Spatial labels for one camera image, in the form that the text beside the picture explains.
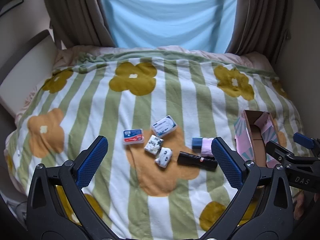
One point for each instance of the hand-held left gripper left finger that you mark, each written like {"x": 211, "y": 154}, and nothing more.
{"x": 92, "y": 161}

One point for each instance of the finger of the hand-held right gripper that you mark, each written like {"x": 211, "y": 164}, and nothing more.
{"x": 303, "y": 140}
{"x": 275, "y": 148}

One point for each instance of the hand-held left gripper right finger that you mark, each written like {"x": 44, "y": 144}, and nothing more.
{"x": 226, "y": 162}

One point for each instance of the pink patterned cardboard box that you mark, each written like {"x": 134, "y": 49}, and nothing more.
{"x": 255, "y": 132}

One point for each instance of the black tube packet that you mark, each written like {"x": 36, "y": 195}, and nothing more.
{"x": 192, "y": 160}

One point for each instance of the small blue box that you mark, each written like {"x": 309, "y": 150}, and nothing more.
{"x": 197, "y": 143}

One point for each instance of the red blue label plastic case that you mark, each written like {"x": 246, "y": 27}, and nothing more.
{"x": 133, "y": 136}

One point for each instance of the floral print tissue pack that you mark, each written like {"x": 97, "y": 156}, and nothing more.
{"x": 153, "y": 145}

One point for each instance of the white dotted tissue pack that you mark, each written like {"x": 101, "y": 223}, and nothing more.
{"x": 163, "y": 157}

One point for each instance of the white blue label plastic case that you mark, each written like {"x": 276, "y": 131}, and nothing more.
{"x": 164, "y": 126}

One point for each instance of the person's right hand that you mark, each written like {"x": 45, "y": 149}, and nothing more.
{"x": 298, "y": 206}

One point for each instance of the striped floral blanket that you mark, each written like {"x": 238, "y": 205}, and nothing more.
{"x": 175, "y": 92}

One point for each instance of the white bed headboard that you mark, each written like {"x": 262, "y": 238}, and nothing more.
{"x": 27, "y": 65}

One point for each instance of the beige curtain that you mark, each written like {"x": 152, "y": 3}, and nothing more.
{"x": 75, "y": 12}
{"x": 260, "y": 20}

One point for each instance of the light blue sheet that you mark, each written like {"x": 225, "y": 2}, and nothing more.
{"x": 165, "y": 17}

